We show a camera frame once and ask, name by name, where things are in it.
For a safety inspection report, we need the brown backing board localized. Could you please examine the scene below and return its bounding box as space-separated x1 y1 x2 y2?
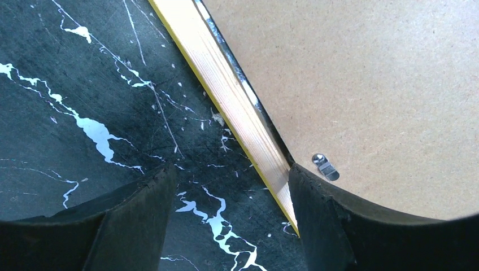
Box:
204 1 478 220

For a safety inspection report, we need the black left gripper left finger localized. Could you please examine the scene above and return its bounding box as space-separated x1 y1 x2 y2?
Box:
1 165 177 270

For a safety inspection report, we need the metal turn clip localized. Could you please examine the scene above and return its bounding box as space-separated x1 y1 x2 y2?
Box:
312 153 340 181

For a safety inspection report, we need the yellow wooden picture frame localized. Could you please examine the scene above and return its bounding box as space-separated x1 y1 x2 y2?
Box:
150 1 299 232

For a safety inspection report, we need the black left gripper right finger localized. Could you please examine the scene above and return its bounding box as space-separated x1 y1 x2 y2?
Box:
289 164 478 270

